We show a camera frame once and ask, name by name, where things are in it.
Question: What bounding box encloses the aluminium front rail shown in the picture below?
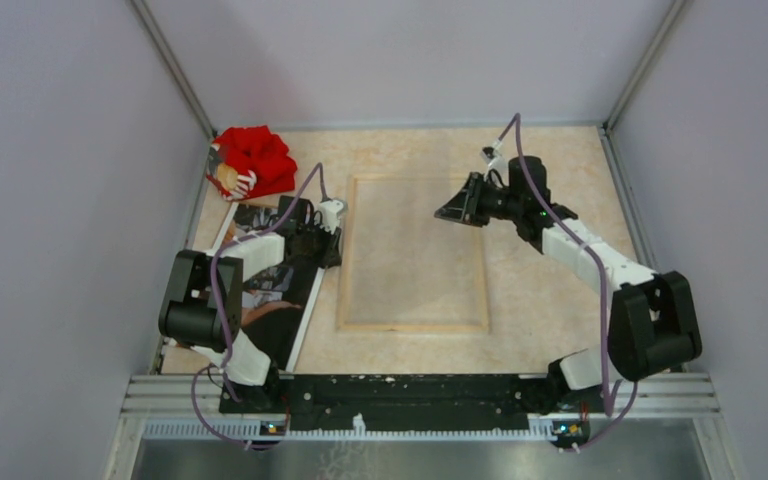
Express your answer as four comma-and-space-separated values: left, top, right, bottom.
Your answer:
102, 370, 743, 480

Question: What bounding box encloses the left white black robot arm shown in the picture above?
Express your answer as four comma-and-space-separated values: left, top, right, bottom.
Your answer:
158, 196, 348, 414

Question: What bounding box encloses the large glossy photo print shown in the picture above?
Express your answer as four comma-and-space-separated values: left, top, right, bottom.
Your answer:
207, 204, 325, 372

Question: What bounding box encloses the purple cable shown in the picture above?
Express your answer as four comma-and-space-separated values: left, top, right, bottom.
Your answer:
190, 162, 329, 452
496, 112, 640, 453

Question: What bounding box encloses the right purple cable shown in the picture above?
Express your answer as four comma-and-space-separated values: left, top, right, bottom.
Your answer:
496, 112, 640, 453

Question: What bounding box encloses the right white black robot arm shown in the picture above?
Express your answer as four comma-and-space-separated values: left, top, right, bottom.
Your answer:
434, 156, 703, 413

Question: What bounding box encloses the red cloth toy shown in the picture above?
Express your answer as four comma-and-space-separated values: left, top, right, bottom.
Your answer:
206, 125, 298, 202

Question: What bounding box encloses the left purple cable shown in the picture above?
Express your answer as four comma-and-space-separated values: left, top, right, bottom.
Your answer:
190, 162, 329, 452

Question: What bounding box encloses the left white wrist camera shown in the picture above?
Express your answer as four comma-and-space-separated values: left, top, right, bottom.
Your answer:
314, 198, 348, 234

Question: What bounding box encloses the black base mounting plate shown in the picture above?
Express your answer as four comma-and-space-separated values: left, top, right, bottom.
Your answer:
219, 374, 604, 432

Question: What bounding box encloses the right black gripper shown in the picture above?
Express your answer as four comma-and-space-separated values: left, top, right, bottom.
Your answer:
434, 173, 523, 229

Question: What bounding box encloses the wooden picture frame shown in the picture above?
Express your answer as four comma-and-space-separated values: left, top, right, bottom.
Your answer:
336, 174, 490, 334

